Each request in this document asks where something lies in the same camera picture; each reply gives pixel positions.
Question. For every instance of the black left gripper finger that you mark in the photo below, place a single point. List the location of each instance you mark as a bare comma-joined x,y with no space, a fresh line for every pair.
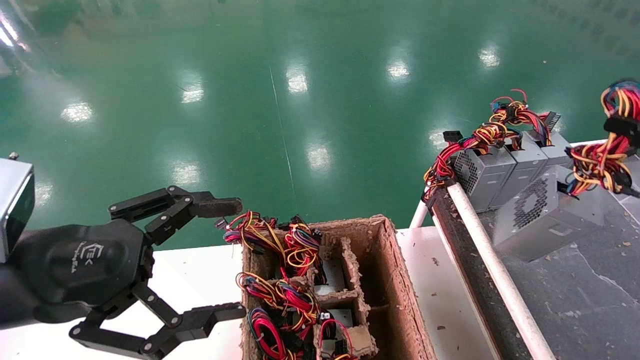
197,320
177,203

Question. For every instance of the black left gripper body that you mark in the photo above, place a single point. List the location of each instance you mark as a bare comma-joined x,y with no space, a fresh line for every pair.
82,260

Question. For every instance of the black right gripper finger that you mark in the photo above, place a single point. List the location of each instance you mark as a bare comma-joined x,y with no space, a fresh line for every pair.
625,129

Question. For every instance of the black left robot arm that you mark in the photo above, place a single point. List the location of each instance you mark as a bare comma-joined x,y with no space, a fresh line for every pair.
10,300

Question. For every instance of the dark grey conveyor belt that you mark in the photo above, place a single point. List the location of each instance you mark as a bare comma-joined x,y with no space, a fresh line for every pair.
590,300

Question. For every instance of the brown pulp cardboard tray box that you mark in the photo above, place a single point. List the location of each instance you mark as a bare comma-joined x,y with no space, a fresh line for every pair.
395,280

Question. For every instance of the black conveyor side strip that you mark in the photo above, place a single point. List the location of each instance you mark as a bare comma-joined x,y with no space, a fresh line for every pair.
475,280

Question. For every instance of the white conveyor leg tube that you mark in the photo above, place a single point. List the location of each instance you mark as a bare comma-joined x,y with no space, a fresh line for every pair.
419,215

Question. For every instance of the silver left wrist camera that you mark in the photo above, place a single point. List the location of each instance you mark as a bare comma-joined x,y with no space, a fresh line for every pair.
12,200

